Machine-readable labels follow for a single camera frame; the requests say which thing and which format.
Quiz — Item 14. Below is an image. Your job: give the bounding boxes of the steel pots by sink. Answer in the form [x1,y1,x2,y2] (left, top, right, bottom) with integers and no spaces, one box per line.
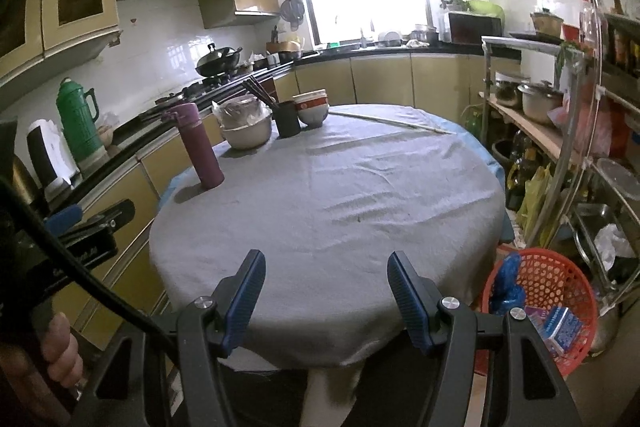
[412,24,441,45]

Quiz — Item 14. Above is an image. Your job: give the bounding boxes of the microwave oven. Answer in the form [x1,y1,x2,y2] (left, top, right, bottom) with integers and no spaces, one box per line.
[446,12,503,44]

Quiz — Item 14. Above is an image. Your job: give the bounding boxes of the round grey lid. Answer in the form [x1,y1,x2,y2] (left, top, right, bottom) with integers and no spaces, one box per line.
[595,157,640,195]

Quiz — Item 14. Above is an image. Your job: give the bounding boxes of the blue plastic bag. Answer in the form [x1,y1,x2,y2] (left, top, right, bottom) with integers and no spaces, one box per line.
[489,253,526,315]

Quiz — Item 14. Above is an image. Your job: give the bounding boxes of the large steel pot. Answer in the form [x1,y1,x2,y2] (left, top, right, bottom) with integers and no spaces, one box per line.
[517,81,566,125]

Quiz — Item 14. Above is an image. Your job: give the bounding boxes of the metal storage rack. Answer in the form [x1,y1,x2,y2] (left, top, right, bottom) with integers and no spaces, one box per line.
[480,0,640,313]

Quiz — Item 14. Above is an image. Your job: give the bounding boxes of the clear bag with bowl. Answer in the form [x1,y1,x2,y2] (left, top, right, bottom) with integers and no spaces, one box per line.
[95,112,121,146]

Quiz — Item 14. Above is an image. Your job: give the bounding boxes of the stack of white red bowls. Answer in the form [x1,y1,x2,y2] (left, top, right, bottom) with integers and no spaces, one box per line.
[292,89,330,128]

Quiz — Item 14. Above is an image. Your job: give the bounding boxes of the plastic covered bowl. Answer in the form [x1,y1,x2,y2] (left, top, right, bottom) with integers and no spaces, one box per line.
[212,97,271,130]

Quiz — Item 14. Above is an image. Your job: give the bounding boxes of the purple thermos bottle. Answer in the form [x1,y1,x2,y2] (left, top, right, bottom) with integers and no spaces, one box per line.
[161,103,226,190]

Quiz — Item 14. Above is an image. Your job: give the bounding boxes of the yellow base cabinets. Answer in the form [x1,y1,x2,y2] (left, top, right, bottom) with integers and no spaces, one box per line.
[65,52,521,353]

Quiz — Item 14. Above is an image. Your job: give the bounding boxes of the white plastic bag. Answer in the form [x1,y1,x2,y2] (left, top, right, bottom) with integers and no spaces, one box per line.
[593,223,637,273]

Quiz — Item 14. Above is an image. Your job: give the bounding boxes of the red plastic basket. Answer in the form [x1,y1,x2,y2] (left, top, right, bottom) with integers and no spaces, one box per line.
[480,248,600,378]

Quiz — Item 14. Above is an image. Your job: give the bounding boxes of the grey tablecloth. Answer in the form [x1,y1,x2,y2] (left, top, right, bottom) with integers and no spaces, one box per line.
[149,104,506,370]

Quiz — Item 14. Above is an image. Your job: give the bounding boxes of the dark chopsticks bundle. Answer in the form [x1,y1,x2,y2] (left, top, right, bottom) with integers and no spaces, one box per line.
[242,76,281,110]

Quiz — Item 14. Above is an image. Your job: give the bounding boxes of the black wok with lid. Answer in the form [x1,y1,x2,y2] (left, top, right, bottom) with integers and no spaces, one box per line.
[195,43,244,78]

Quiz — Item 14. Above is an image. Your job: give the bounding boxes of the small steel pot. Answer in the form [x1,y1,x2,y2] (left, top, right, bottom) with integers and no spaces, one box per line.
[495,79,523,108]

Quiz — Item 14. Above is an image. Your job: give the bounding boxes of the black gas stove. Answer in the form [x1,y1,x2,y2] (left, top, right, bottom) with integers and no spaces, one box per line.
[152,77,251,108]

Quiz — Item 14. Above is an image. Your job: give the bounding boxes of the pink plastic bag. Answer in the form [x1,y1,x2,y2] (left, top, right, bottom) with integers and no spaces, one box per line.
[572,97,626,158]

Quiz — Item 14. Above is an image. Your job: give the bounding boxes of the green thermos jug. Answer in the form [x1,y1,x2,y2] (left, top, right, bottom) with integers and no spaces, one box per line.
[56,78,107,162]

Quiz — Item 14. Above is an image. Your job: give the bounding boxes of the white black air pot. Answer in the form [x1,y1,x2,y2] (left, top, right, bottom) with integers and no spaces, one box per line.
[26,119,81,198]

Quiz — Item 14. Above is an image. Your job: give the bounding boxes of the lidded enamel pot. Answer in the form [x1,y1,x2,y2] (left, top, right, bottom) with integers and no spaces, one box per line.
[530,9,566,35]

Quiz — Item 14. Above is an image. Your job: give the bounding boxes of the black kitchen countertop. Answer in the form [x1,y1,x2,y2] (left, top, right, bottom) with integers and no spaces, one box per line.
[0,42,521,228]

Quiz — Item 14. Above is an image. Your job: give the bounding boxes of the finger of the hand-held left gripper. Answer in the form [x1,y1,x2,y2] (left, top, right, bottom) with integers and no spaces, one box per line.
[42,204,83,234]
[65,199,136,253]

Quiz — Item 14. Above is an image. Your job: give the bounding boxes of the golden kettle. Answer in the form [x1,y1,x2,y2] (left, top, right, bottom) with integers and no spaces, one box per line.
[0,119,38,212]

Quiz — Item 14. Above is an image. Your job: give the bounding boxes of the long white stick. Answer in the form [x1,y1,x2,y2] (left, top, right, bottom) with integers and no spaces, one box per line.
[330,109,451,135]

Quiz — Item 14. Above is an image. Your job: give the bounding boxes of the dark oil bottle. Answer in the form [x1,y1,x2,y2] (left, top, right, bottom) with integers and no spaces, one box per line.
[506,129,538,208]

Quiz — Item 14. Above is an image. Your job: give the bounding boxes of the dark jar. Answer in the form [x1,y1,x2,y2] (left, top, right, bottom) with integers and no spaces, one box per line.
[491,139,516,180]

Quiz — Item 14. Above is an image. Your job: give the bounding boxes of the small wall fan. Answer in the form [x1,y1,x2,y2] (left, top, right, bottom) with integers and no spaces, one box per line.
[279,0,307,32]

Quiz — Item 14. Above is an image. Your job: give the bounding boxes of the yellow plastic bag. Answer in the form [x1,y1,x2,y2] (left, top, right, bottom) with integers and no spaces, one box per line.
[516,164,552,233]

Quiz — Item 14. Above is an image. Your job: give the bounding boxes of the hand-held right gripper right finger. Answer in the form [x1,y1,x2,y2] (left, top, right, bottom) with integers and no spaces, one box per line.
[387,251,583,427]

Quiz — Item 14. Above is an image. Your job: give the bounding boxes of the person's left hand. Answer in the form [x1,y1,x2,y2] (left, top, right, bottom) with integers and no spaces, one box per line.
[40,312,85,389]

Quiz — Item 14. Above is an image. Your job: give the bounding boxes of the green bag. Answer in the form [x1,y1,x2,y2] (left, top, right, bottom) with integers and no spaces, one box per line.
[467,0,505,18]

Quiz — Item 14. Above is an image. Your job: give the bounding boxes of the blue white carton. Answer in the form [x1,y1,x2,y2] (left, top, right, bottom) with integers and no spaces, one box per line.
[542,306,585,354]
[525,306,547,333]

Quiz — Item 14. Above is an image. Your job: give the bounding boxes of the yellow windowed wall cabinet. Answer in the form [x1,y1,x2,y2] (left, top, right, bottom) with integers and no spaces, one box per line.
[0,0,123,80]

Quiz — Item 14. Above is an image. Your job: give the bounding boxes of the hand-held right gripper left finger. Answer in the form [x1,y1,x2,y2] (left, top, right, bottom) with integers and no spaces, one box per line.
[80,249,267,427]

